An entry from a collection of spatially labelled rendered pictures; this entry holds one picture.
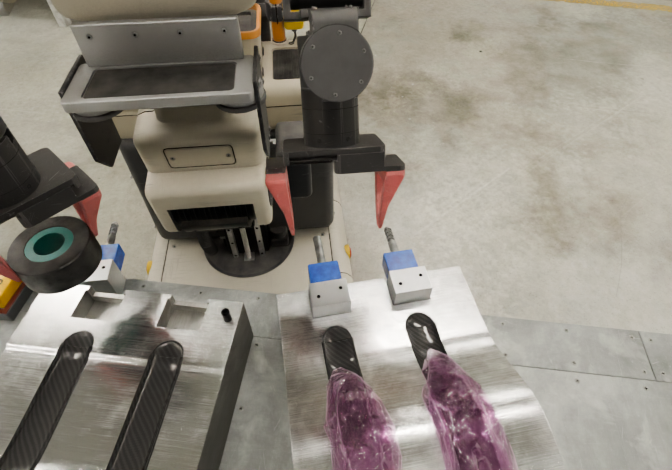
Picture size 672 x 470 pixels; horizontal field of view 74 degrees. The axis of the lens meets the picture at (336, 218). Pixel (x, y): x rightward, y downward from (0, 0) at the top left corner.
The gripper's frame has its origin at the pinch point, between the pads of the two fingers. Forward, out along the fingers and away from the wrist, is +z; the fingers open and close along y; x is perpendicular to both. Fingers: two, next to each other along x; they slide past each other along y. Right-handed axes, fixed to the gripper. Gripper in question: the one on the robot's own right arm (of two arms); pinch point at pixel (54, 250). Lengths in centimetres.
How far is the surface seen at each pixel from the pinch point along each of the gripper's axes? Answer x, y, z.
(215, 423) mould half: -21.1, 1.6, 13.7
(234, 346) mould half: -16.2, 8.4, 12.5
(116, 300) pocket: 0.3, 2.1, 12.9
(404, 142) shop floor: 50, 148, 98
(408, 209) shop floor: 23, 113, 99
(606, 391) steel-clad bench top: -52, 38, 20
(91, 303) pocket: 2.6, -0.3, 13.3
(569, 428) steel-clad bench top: -51, 31, 20
